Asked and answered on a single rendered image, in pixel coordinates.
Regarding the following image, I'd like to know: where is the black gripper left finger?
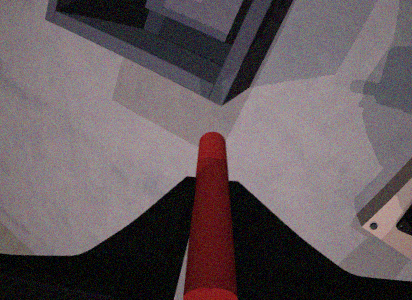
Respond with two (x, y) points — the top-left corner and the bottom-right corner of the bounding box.
(0, 176), (195, 300)

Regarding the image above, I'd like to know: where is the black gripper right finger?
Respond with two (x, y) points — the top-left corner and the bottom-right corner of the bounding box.
(229, 180), (412, 300)

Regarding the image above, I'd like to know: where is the red peg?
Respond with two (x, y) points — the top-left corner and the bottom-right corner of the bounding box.
(183, 133), (238, 300)

